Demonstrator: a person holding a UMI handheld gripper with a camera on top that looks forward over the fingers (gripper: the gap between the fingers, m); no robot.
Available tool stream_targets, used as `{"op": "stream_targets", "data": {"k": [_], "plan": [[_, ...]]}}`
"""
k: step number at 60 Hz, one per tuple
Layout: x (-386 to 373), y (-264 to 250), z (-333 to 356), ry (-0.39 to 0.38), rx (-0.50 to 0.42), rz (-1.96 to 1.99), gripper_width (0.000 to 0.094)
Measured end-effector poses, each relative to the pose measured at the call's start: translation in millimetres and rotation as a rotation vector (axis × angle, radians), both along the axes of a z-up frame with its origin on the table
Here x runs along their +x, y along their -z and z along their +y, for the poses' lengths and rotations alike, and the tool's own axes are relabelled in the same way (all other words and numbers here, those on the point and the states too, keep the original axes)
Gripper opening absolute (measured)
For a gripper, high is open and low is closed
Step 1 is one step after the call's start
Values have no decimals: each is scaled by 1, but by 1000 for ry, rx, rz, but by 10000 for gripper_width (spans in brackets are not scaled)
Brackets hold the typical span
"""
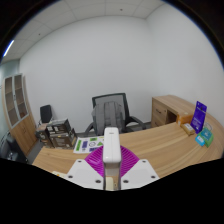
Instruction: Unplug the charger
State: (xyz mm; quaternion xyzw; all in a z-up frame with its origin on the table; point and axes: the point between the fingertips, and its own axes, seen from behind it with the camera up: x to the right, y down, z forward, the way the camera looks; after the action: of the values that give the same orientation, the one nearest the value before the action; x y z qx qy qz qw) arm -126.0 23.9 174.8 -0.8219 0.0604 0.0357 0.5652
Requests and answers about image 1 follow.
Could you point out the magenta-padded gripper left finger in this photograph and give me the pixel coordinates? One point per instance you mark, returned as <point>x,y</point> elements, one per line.
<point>81,171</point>

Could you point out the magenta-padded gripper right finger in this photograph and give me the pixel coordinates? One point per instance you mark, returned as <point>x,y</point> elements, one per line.
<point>141,171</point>

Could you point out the printed paper sheet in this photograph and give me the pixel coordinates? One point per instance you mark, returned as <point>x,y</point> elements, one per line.
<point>87,144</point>

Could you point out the brown cardboard box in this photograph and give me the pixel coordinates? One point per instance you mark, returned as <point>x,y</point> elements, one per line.
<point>41,135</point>

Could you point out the grey backpack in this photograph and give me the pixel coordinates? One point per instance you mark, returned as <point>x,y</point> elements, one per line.
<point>109,116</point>

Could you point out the small tan box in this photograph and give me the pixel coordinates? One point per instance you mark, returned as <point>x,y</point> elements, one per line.
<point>188,129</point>

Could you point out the blue box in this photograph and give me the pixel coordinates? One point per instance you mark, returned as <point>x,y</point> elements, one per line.
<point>199,140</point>

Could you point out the orange box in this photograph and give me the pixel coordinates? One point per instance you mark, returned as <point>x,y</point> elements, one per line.
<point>184,119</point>

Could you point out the black visitor chair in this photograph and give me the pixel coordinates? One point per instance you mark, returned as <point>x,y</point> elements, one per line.
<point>45,113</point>

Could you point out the wooden side desk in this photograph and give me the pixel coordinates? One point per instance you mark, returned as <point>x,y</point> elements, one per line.
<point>166,106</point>

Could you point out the wooden glass-door cabinet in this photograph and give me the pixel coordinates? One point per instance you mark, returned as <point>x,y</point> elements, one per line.
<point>23,133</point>

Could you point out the black armchair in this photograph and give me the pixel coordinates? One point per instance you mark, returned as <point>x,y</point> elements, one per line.
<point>11,148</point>

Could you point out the green box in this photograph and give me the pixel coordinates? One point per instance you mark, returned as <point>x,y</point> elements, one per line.
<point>207,137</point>

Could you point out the black mesh office chair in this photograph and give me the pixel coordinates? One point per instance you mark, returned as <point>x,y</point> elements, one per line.
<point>108,97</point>

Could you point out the ceiling light strip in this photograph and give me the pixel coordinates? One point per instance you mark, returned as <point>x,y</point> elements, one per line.
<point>8,49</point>

